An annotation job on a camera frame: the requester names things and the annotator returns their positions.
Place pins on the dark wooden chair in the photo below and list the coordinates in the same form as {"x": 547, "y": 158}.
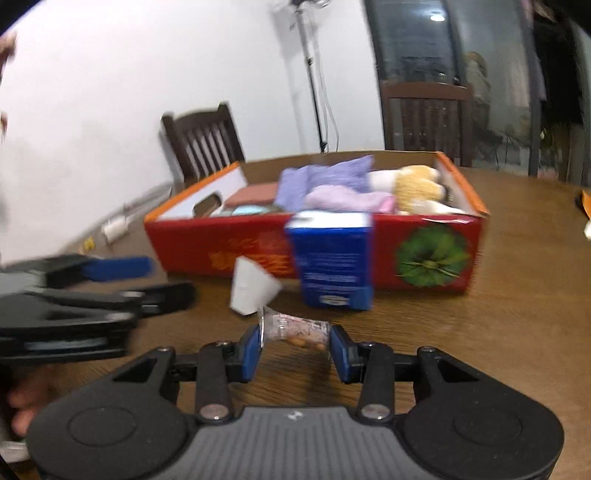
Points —
{"x": 427, "y": 120}
{"x": 203, "y": 143}

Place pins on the orange and white item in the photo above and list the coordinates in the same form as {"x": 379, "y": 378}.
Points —
{"x": 585, "y": 210}

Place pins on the yellow crumbs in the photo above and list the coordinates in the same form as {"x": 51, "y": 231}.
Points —
{"x": 89, "y": 244}

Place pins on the glass sliding door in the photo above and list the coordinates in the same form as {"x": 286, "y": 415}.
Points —
{"x": 415, "y": 41}

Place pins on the light purple towel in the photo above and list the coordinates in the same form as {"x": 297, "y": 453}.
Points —
{"x": 351, "y": 199}

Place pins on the purple fuzzy cloth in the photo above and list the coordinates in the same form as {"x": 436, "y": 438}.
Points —
{"x": 318, "y": 180}

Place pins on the brown box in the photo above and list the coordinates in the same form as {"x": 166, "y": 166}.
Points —
{"x": 254, "y": 194}

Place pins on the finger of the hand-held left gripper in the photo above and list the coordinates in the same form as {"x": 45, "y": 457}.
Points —
{"x": 120, "y": 268}
{"x": 161, "y": 297}

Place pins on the white and yellow plush toy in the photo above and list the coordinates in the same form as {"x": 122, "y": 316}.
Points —
{"x": 415, "y": 184}

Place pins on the person's left hand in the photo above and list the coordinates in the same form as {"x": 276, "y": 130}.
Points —
{"x": 32, "y": 406}

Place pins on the red cardboard box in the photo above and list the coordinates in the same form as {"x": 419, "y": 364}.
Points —
{"x": 221, "y": 249}

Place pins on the light stand tripod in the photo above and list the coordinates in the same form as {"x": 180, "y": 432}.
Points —
{"x": 314, "y": 83}

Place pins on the small white box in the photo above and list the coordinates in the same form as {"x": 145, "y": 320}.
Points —
{"x": 251, "y": 286}

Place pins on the clear snack packet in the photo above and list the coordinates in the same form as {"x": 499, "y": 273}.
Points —
{"x": 295, "y": 330}

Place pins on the blue carton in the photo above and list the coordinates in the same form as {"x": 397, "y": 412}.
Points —
{"x": 330, "y": 263}

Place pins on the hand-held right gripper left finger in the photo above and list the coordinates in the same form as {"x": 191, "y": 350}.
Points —
{"x": 251, "y": 355}

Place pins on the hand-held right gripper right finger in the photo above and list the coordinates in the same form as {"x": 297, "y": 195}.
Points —
{"x": 339, "y": 355}

